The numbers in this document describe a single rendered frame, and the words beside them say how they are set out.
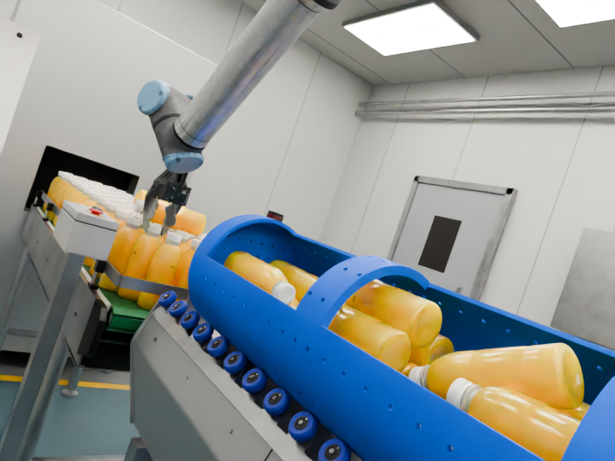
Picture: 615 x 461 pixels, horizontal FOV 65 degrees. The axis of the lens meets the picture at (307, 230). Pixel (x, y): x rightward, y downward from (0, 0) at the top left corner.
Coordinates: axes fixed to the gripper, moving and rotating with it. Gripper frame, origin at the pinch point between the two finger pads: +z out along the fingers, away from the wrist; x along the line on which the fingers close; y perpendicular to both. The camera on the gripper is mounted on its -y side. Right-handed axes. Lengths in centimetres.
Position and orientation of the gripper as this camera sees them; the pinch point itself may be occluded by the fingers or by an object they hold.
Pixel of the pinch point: (154, 228)
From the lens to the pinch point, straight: 138.0
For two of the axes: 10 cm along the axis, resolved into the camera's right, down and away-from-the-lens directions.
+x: 7.6, 2.6, 6.0
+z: -3.3, 9.4, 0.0
